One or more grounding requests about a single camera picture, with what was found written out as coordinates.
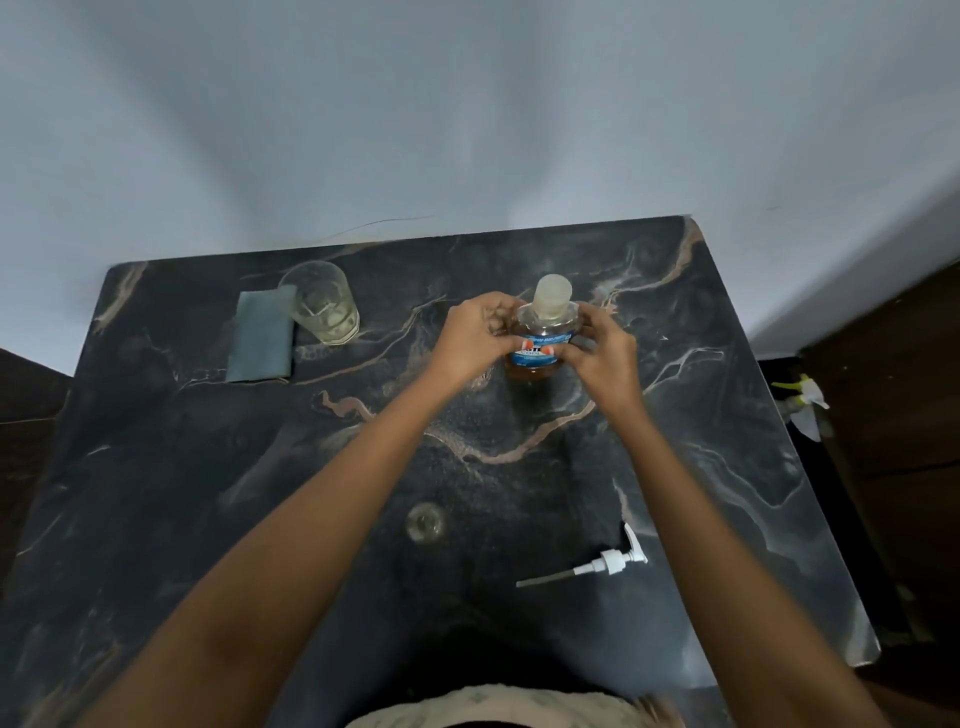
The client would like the person's right hand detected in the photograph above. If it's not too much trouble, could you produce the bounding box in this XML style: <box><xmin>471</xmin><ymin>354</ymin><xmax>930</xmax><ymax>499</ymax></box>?
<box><xmin>556</xmin><ymin>301</ymin><xmax>648</xmax><ymax>427</ymax></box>

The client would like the person's left hand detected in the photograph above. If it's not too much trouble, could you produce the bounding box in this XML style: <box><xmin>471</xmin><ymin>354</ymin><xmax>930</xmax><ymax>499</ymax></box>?
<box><xmin>425</xmin><ymin>291</ymin><xmax>528</xmax><ymax>397</ymax></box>

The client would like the mouthwash bottle with blue label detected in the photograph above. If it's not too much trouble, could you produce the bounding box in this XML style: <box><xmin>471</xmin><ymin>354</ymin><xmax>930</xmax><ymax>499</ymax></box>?
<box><xmin>506</xmin><ymin>298</ymin><xmax>583</xmax><ymax>383</ymax></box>

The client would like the translucent mouthwash bottle cap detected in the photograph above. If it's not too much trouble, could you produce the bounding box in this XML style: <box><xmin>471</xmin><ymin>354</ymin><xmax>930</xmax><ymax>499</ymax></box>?
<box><xmin>531</xmin><ymin>273</ymin><xmax>575</xmax><ymax>322</ymax></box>

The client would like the small clear pump bottle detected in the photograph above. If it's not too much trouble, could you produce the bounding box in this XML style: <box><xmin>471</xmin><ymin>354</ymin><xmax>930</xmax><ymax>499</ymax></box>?
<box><xmin>404</xmin><ymin>501</ymin><xmax>448</xmax><ymax>546</ymax></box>

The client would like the white pump dispenser head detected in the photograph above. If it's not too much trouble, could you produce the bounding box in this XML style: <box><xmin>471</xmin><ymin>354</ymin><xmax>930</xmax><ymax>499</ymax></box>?
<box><xmin>515</xmin><ymin>522</ymin><xmax>650</xmax><ymax>590</ymax></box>

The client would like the person's right forearm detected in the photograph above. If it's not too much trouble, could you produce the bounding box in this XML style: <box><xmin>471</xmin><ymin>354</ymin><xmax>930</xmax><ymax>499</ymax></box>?
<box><xmin>599</xmin><ymin>404</ymin><xmax>892</xmax><ymax>728</ymax></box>

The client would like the person's left forearm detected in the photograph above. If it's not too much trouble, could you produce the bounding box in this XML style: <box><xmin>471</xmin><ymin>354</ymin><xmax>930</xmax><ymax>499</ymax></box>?
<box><xmin>78</xmin><ymin>373</ymin><xmax>468</xmax><ymax>728</ymax></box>

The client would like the trigger spray bottle, yellow nozzle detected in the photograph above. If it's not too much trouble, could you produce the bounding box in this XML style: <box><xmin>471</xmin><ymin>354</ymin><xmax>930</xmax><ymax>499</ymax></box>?
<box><xmin>770</xmin><ymin>373</ymin><xmax>832</xmax><ymax>445</ymax></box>

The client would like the clear drinking glass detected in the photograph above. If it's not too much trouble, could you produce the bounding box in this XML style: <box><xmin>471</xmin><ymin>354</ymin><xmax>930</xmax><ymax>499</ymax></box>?
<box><xmin>278</xmin><ymin>260</ymin><xmax>362</xmax><ymax>348</ymax></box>

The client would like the grey-blue folded cloth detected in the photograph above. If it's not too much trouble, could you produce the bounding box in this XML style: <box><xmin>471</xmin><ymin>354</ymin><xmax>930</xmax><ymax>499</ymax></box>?
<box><xmin>225</xmin><ymin>284</ymin><xmax>300</xmax><ymax>385</ymax></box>

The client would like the dark wooden cabinet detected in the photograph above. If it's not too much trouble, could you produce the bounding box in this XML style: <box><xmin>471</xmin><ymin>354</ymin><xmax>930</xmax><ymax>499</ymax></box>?
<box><xmin>794</xmin><ymin>258</ymin><xmax>960</xmax><ymax>646</ymax></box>

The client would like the black marble table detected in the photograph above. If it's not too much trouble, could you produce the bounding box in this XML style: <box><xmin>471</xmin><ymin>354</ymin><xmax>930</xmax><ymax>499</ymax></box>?
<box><xmin>0</xmin><ymin>215</ymin><xmax>882</xmax><ymax>728</ymax></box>

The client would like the beige patterned clothing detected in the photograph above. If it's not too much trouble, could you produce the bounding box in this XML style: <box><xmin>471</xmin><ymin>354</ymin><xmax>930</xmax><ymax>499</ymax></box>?
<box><xmin>344</xmin><ymin>683</ymin><xmax>688</xmax><ymax>728</ymax></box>

